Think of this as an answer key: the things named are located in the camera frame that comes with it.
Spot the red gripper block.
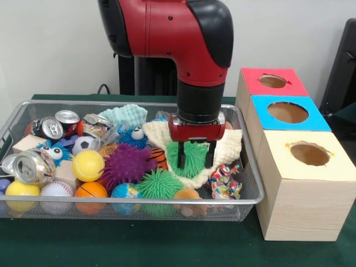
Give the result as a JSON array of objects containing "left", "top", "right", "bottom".
[{"left": 169, "top": 111, "right": 227, "bottom": 170}]

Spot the green spiky ball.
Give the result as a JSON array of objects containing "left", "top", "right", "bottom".
[
  {"left": 136, "top": 169, "right": 185, "bottom": 217},
  {"left": 166, "top": 140, "right": 210, "bottom": 179}
]

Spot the cream muslin cloth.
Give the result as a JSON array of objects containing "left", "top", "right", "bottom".
[{"left": 142, "top": 121, "right": 244, "bottom": 190}]

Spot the shallow clear mesh bin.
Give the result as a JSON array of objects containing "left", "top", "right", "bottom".
[{"left": 0, "top": 100, "right": 265, "bottom": 223}]

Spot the wooden box with three holes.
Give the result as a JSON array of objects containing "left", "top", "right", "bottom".
[{"left": 235, "top": 68, "right": 356, "bottom": 242}]

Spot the pale orange ball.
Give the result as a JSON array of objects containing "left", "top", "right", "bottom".
[{"left": 172, "top": 188, "right": 202, "bottom": 217}]

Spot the small blue fuzzy toy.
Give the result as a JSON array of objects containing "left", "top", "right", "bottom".
[{"left": 118, "top": 126, "right": 147, "bottom": 151}]

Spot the purple spiky ball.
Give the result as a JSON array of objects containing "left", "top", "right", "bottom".
[{"left": 100, "top": 144, "right": 155, "bottom": 192}]

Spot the yellow tennis ball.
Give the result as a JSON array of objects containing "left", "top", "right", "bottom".
[{"left": 72, "top": 149, "right": 105, "bottom": 182}]

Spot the orange basketball toy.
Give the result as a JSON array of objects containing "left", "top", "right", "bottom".
[{"left": 75, "top": 182, "right": 108, "bottom": 216}]

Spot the black chair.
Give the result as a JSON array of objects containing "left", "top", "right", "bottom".
[{"left": 320, "top": 18, "right": 356, "bottom": 120}]

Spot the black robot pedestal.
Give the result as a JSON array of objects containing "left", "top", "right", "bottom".
[{"left": 116, "top": 53, "right": 192, "bottom": 96}]

